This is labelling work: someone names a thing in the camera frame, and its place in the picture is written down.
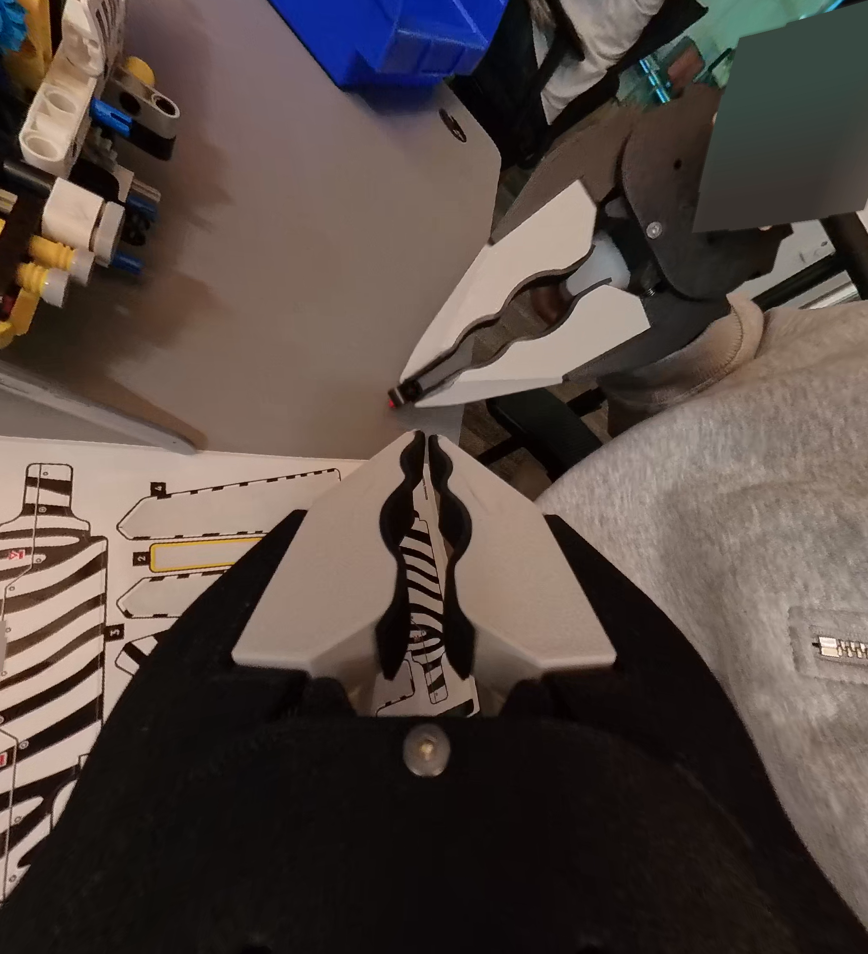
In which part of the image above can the lego helicopter model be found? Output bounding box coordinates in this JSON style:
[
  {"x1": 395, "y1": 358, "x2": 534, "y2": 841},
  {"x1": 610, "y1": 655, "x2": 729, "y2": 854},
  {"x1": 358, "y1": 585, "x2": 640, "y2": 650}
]
[{"x1": 0, "y1": 0, "x2": 200, "y2": 456}]

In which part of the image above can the zebra striped sticker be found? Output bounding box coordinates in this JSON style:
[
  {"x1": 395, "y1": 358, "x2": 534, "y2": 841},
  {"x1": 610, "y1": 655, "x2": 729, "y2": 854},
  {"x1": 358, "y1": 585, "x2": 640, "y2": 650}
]
[{"x1": 369, "y1": 455, "x2": 481, "y2": 718}]

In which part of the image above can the blue plastic bin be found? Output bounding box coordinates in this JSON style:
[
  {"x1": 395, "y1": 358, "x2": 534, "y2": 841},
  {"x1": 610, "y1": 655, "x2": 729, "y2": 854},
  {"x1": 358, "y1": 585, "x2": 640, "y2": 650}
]
[{"x1": 267, "y1": 0, "x2": 511, "y2": 92}]

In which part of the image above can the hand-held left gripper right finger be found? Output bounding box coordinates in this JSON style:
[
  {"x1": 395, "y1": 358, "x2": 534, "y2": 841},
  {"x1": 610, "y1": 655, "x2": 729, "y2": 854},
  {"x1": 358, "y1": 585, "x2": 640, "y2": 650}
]
[{"x1": 428, "y1": 434, "x2": 619, "y2": 718}]

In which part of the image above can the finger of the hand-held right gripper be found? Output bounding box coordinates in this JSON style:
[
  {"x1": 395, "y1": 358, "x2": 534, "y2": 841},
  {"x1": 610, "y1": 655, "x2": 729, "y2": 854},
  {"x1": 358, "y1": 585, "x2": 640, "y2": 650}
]
[
  {"x1": 413, "y1": 285, "x2": 652, "y2": 410},
  {"x1": 398, "y1": 179, "x2": 630, "y2": 392}
]

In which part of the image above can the zebra sticker sheet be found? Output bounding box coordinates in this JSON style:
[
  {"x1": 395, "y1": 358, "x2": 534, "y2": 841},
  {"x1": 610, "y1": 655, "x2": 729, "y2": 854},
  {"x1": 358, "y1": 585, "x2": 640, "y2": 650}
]
[{"x1": 0, "y1": 432, "x2": 366, "y2": 912}]

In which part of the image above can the black metal stand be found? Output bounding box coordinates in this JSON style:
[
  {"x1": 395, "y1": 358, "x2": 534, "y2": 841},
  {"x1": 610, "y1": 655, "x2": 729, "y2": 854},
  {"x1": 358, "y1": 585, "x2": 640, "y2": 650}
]
[{"x1": 754, "y1": 216, "x2": 868, "y2": 307}]

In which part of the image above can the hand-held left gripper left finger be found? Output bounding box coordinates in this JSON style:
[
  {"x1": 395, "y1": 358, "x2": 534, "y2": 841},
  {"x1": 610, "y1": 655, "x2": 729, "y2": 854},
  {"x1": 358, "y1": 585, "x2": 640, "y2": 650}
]
[{"x1": 231, "y1": 430, "x2": 429, "y2": 715}]

